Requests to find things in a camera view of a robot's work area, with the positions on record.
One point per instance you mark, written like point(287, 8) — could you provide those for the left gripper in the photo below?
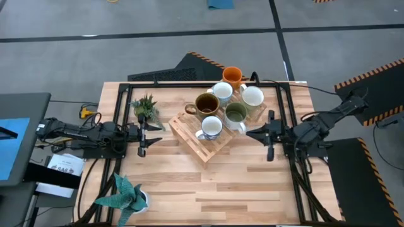
point(141, 135)

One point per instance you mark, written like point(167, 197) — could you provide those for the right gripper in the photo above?
point(274, 132)

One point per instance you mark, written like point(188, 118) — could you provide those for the white mug green inside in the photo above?
point(235, 115)

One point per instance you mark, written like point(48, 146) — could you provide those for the tall pale green mug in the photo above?
point(252, 96)

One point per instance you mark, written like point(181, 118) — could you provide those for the blue floral white mug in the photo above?
point(211, 126)

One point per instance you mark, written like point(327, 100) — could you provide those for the white mug teal tile pattern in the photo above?
point(222, 90)

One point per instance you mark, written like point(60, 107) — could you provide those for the brown and teal glazed mug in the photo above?
point(206, 104)

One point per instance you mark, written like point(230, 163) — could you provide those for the orange mug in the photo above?
point(232, 75)

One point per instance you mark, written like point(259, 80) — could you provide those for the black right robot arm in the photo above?
point(315, 126)

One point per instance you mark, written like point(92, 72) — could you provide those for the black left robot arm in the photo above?
point(79, 130)

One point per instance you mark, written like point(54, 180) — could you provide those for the succulent plant in black pot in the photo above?
point(145, 105)

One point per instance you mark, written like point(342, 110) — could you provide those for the slatted wooden rack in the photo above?
point(192, 138)

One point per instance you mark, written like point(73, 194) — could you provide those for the teal leafed plant white pot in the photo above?
point(126, 197)

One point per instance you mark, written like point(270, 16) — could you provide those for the yellow power plug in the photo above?
point(85, 113)

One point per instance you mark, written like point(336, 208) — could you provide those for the printed white paper sheet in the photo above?
point(66, 165)

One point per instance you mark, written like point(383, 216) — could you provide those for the plain white paper sheet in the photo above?
point(53, 190)

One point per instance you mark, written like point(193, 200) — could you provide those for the grey side desk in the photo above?
point(34, 126)

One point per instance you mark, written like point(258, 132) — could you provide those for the blue screen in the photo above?
point(12, 148)

